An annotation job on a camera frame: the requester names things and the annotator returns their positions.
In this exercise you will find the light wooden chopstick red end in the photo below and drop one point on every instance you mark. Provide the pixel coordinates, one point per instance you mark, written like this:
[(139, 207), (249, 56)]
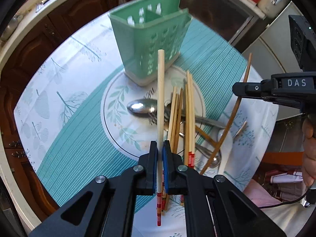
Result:
[(160, 124)]

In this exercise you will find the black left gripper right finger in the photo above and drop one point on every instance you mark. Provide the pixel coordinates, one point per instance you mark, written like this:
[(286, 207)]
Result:
[(175, 182)]

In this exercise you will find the dark brown wooden chopstick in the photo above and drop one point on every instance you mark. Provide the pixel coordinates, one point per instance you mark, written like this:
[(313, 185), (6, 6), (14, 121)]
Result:
[(230, 121)]

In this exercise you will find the wooden chopstick red band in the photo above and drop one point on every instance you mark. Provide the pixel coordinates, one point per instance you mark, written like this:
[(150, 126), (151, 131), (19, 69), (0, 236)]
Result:
[(188, 131)]

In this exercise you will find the teal leaf pattern tablecloth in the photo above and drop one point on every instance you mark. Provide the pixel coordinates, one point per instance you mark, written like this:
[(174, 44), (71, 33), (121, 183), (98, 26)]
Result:
[(74, 125)]

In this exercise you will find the green perforated utensil holder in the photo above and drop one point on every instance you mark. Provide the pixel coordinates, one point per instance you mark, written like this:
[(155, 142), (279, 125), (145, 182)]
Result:
[(141, 28)]

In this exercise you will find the person's right hand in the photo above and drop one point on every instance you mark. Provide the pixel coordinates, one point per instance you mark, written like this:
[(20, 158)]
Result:
[(309, 162)]

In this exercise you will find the white jar with clasp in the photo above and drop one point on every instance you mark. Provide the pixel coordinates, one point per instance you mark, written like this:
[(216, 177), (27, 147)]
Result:
[(271, 8)]

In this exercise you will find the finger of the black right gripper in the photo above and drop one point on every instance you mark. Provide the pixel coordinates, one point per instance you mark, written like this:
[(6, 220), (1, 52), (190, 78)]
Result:
[(253, 90)]

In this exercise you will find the plain bamboo chopstick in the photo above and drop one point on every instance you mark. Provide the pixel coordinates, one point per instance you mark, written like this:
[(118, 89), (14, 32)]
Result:
[(172, 112), (174, 123)]

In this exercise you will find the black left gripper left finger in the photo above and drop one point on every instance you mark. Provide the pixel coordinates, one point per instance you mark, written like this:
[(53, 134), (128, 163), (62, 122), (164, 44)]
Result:
[(147, 181)]

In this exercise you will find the brown bamboo chopstick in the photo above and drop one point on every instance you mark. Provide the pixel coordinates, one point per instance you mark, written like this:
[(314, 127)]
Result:
[(178, 120)]

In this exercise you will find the steel spoon gold handle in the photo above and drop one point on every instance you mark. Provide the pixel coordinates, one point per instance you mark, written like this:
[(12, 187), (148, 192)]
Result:
[(142, 106)]

